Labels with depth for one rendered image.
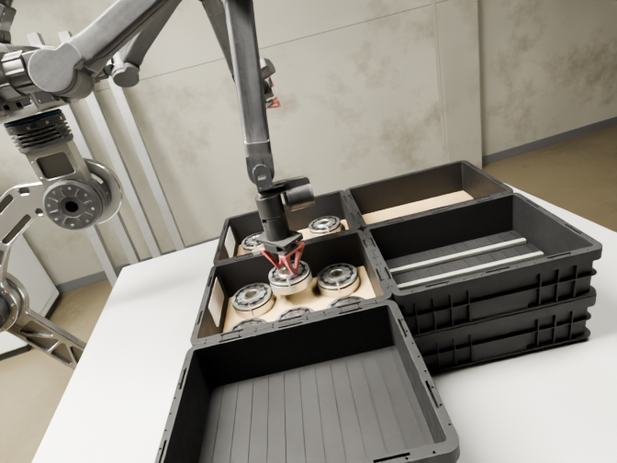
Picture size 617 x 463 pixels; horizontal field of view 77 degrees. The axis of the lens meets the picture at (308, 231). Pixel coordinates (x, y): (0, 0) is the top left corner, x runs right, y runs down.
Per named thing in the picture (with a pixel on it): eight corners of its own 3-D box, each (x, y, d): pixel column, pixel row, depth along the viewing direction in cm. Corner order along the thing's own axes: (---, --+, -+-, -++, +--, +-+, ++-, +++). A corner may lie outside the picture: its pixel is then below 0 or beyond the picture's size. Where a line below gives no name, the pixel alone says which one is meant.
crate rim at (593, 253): (396, 307, 73) (394, 297, 72) (364, 236, 100) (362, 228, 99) (607, 257, 72) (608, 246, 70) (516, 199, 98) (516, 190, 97)
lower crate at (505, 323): (408, 383, 82) (401, 341, 77) (375, 299, 109) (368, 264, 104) (595, 340, 81) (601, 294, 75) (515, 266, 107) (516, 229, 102)
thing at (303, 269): (268, 288, 90) (267, 287, 90) (269, 266, 99) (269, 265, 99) (310, 280, 89) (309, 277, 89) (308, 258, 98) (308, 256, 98)
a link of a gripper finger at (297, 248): (290, 262, 97) (282, 229, 93) (311, 268, 93) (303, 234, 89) (271, 276, 93) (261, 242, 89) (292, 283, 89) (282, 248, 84)
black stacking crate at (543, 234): (402, 344, 77) (395, 299, 72) (370, 267, 104) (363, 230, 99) (600, 299, 76) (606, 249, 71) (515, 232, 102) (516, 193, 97)
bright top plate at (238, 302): (230, 313, 92) (229, 311, 91) (234, 289, 101) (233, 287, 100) (271, 304, 91) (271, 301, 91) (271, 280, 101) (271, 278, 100)
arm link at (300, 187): (250, 164, 88) (251, 166, 80) (298, 152, 89) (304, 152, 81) (264, 214, 91) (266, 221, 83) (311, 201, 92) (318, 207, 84)
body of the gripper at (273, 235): (275, 232, 96) (268, 205, 92) (305, 240, 89) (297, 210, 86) (256, 244, 92) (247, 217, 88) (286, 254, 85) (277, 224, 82)
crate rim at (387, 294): (192, 355, 74) (187, 345, 73) (214, 272, 101) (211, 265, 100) (396, 307, 73) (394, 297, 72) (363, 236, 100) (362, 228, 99)
